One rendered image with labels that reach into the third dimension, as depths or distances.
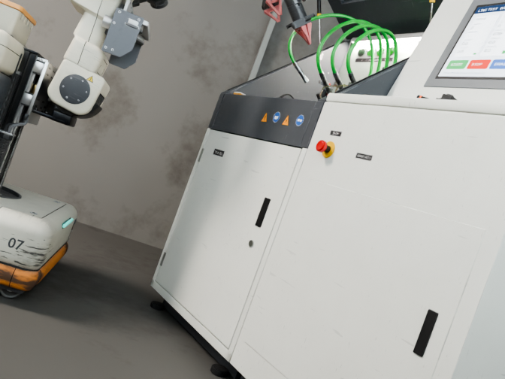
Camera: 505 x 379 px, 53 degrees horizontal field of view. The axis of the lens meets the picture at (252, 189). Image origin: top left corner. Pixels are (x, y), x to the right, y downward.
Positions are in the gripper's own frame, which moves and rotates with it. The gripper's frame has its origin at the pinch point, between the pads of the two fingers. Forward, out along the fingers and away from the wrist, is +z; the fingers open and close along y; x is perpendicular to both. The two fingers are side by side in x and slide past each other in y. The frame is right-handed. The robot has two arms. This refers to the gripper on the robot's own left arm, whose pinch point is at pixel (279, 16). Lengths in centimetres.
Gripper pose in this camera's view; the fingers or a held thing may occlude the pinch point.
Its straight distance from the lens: 222.6
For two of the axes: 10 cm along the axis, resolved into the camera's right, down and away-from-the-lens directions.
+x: -9.0, 4.0, -1.6
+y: -0.8, 2.1, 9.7
